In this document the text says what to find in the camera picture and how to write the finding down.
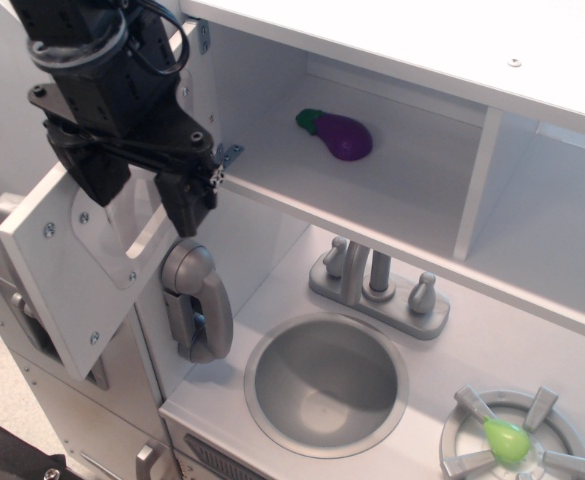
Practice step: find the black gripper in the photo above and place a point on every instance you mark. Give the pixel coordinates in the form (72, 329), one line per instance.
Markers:
(111, 109)

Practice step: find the white toy microwave door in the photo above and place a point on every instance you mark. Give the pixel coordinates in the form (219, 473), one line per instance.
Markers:
(81, 266)

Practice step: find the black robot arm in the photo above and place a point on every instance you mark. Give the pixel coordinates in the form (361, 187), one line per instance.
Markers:
(96, 24)

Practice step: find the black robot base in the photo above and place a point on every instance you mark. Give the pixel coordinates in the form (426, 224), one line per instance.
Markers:
(20, 460)

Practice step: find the grey toy telephone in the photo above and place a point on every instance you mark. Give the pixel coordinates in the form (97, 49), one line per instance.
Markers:
(197, 303)

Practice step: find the grey toy ice dispenser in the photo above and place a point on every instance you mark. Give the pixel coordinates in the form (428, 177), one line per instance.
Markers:
(28, 337)

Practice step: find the purple toy eggplant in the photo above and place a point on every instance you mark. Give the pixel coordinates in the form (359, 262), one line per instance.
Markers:
(345, 138)

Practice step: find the grey toy faucet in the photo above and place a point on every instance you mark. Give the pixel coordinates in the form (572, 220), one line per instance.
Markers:
(355, 276)

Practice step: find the grey round toy sink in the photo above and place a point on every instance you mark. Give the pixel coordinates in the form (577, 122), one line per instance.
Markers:
(326, 385)

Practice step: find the white toy kitchen cabinet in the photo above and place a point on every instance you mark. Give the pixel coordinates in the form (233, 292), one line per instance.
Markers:
(477, 175)

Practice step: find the grey oven control panel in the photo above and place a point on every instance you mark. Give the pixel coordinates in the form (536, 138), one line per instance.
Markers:
(219, 462)

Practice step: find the green toy pear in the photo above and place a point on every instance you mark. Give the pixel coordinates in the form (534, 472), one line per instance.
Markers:
(509, 443)

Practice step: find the grey toy stove burner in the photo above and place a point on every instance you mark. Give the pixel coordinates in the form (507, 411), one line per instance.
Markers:
(557, 450)

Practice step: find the grey lower door handle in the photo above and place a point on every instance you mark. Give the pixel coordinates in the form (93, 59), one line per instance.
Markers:
(150, 462)

